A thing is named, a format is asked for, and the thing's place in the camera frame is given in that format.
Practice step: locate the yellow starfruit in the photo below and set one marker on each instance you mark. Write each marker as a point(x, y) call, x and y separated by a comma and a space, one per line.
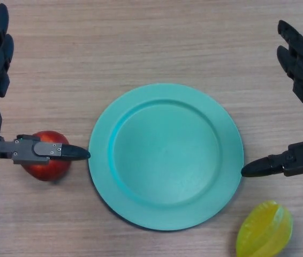
point(261, 233)

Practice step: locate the green round plate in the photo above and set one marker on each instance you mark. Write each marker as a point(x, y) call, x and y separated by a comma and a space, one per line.
point(165, 155)

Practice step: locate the red apple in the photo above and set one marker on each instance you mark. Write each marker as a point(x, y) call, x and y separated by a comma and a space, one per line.
point(47, 171)

